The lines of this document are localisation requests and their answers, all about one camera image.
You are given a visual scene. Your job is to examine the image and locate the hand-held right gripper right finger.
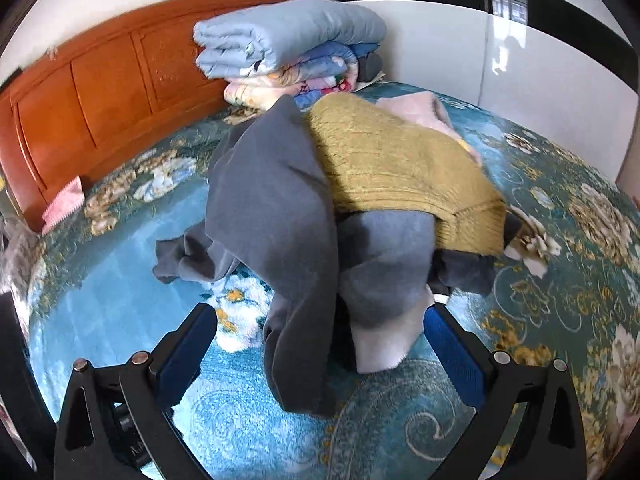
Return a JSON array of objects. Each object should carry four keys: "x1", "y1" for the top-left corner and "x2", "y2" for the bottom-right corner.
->
[{"x1": 422, "y1": 302, "x2": 588, "y2": 480}]

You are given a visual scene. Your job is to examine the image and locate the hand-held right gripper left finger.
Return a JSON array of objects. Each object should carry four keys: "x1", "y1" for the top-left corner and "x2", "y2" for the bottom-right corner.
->
[{"x1": 52, "y1": 302, "x2": 218, "y2": 480}]

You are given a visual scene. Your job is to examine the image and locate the dark grey pants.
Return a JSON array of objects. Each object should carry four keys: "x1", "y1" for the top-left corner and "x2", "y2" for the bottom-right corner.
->
[{"x1": 152, "y1": 95, "x2": 346, "y2": 418}]

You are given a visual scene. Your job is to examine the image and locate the teal floral bed blanket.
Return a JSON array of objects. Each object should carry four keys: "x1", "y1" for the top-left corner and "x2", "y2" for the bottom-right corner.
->
[{"x1": 27, "y1": 80, "x2": 640, "y2": 480}]

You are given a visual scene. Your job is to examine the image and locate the pink cloth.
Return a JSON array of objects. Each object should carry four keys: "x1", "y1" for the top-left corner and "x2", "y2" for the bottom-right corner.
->
[{"x1": 41, "y1": 176, "x2": 86, "y2": 235}]

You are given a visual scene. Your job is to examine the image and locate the mustard knitted sweater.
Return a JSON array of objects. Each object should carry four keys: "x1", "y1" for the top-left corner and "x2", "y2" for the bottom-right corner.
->
[{"x1": 305, "y1": 95, "x2": 508, "y2": 256}]

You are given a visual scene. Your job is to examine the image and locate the pink fluffy garment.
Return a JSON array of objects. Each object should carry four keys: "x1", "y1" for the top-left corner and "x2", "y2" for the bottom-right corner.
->
[{"x1": 375, "y1": 92, "x2": 483, "y2": 166}]

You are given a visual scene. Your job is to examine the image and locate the folded cream floral quilt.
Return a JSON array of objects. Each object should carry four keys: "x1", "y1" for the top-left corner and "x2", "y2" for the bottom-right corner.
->
[{"x1": 222, "y1": 72, "x2": 301, "y2": 109}]

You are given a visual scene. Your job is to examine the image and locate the orange wooden headboard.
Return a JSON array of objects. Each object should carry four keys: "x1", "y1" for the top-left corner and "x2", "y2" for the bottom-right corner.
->
[{"x1": 0, "y1": 0, "x2": 316, "y2": 233}]

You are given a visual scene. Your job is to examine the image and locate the dark rolled pillow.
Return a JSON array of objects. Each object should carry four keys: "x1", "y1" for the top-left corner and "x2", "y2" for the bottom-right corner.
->
[{"x1": 360, "y1": 55, "x2": 386, "y2": 83}]

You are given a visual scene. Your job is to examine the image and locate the white glossy wardrobe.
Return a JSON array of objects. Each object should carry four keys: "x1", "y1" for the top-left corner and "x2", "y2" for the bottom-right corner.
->
[{"x1": 322, "y1": 0, "x2": 640, "y2": 186}]

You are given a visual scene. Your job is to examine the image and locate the folded blue floral quilt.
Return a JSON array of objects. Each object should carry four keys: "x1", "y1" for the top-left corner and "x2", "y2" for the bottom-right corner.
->
[{"x1": 280, "y1": 42, "x2": 381, "y2": 97}]

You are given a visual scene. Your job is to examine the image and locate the folded light blue quilt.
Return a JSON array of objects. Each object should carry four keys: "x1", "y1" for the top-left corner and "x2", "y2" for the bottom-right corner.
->
[{"x1": 192, "y1": 0, "x2": 388, "y2": 81}]

